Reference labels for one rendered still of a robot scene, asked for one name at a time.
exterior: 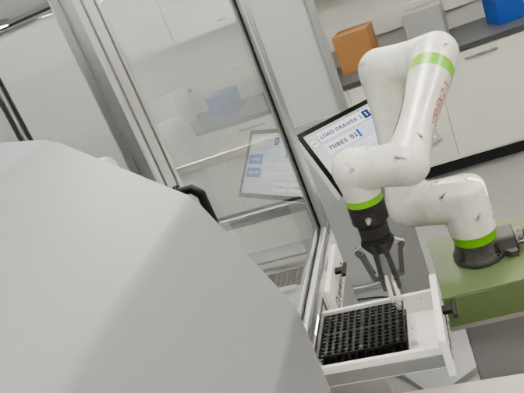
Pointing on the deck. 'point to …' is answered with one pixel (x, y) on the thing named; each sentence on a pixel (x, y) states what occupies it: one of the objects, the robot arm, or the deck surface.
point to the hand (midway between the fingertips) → (392, 288)
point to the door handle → (198, 197)
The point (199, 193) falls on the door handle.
